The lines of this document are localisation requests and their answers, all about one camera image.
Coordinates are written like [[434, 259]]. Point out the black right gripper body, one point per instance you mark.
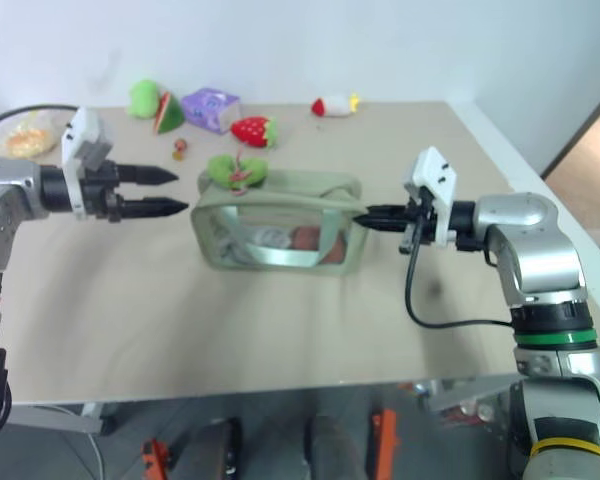
[[422, 220]]

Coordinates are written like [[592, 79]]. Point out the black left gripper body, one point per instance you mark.
[[102, 192]]

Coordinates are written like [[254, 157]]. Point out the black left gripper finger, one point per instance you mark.
[[152, 207], [147, 174]]

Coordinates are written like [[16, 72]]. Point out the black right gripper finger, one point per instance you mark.
[[392, 210], [385, 223]]

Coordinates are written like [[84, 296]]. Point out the green clear-sided zip pouch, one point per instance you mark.
[[285, 201]]

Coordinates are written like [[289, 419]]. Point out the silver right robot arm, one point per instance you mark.
[[535, 250]]

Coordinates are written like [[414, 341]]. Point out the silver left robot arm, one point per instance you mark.
[[10, 186]]

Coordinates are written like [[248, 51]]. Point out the watermelon slice plush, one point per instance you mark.
[[171, 118]]

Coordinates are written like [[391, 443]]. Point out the green pear plush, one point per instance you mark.
[[142, 97]]

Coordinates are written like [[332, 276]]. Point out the red-brown item inside pouch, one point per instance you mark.
[[307, 237]]

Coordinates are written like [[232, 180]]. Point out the red strawberry plush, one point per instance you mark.
[[250, 131]]

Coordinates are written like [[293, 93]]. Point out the white cloth inside pouch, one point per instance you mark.
[[267, 236]]

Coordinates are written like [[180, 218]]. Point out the white and red plush toy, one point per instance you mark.
[[334, 105]]

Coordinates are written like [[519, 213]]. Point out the purple tissue packet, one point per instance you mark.
[[205, 107]]

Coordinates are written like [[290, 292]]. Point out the clear bag of yellow snacks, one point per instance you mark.
[[27, 141]]

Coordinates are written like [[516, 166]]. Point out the brown wooden door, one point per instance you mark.
[[587, 150]]

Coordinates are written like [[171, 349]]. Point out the orange and black clamp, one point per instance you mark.
[[155, 457], [385, 435]]

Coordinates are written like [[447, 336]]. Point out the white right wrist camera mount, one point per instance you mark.
[[437, 172]]

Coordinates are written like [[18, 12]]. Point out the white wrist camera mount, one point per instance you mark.
[[84, 126], [437, 172]]

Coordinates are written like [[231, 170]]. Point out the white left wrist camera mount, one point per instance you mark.
[[84, 126]]

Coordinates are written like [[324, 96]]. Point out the grey metal table frame bar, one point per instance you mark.
[[467, 392]]

